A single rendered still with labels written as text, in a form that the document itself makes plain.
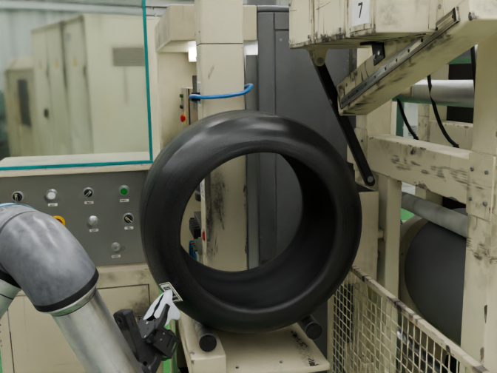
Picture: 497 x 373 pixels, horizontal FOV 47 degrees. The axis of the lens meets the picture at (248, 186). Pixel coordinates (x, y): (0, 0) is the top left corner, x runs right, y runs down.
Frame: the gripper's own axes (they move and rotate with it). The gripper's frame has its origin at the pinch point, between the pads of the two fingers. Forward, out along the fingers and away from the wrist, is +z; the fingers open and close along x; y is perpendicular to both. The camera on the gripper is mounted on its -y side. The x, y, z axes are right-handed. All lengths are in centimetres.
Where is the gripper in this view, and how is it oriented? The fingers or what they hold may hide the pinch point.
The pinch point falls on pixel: (166, 292)
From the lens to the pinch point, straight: 143.4
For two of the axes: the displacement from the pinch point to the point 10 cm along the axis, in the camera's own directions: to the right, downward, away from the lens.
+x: 7.2, -2.3, -6.5
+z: 3.3, -7.1, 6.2
